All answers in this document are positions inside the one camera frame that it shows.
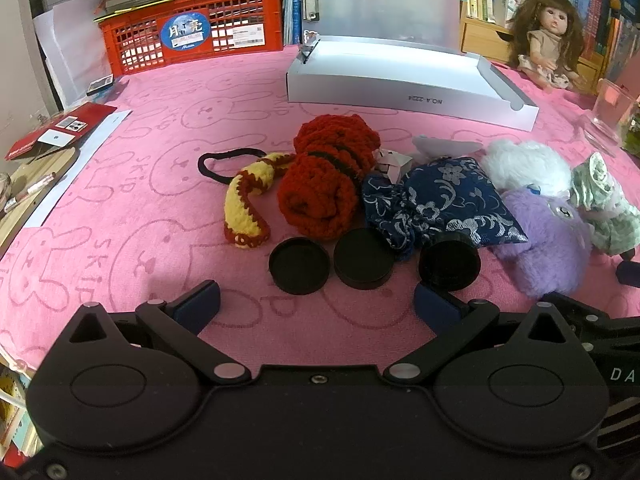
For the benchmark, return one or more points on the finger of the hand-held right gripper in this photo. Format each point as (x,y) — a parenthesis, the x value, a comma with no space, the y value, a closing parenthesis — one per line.
(600,327)
(630,272)

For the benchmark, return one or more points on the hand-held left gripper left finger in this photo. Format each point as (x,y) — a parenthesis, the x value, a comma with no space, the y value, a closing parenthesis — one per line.
(200,305)

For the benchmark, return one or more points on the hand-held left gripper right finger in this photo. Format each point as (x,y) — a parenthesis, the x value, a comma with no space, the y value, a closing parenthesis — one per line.
(432,305)

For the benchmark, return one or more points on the mint green cloth toy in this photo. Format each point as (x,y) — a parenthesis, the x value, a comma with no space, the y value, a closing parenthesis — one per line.
(610,215)

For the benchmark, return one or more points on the black round cap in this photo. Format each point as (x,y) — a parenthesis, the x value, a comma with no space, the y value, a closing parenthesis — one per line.
(364,257)

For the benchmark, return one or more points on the purple plush toy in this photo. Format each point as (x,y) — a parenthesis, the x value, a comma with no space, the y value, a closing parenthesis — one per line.
(540,250)

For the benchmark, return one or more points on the shallow black round lid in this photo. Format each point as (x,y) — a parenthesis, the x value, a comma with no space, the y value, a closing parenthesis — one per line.
(300,265)

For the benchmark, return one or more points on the navy floral fabric pouch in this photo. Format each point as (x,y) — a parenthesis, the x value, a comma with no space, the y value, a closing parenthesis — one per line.
(450,195)

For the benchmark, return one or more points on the white fluffy plush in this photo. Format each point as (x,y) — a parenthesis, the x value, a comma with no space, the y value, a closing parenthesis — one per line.
(530,165)

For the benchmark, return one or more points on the red crochet bundle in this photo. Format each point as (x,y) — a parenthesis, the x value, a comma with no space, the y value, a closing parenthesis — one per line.
(320,195)

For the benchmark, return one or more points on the white cardboard box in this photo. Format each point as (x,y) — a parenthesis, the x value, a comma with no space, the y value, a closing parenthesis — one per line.
(400,90)

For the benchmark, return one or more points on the pink bunny print blanket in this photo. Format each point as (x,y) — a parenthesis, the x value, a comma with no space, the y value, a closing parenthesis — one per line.
(150,240)

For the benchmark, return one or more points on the black elastic hair band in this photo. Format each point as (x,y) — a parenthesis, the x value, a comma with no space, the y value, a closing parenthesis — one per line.
(202,167)

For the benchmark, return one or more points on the small white paper figure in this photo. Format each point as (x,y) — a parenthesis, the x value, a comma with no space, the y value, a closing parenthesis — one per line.
(395,162)

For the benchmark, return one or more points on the clear glass cup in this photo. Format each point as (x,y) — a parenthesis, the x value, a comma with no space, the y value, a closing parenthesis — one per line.
(610,110)

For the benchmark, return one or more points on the white paper sheet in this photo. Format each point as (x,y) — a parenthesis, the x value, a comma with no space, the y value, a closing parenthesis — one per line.
(75,170)

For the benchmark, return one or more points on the pen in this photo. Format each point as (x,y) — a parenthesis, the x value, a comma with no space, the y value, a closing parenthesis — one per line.
(30,190)

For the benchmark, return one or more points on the wooden board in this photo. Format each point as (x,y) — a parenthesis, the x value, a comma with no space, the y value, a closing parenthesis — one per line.
(45,165)

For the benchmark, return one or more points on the red booklet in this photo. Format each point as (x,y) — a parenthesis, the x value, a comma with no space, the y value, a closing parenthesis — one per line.
(30,145)

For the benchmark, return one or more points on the small card box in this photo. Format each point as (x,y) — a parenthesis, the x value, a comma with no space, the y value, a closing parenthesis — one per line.
(100,85)

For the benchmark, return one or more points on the brown-haired doll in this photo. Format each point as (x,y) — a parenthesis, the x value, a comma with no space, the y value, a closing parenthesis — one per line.
(545,40)

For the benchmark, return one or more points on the row of standing books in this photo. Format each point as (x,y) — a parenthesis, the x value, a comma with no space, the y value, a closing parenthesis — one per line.
(595,10)

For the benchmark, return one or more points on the red plastic crate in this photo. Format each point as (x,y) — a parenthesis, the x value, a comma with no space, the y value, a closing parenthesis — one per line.
(140,45)

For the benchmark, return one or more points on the wooden drawer box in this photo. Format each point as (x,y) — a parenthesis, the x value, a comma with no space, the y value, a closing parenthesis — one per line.
(480,35)

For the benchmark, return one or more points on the large white sheet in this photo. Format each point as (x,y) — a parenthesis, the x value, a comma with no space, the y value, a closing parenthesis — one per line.
(65,50)

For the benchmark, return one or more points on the translucent plastic clipboard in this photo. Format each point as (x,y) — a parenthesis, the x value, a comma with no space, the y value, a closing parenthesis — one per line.
(380,5)

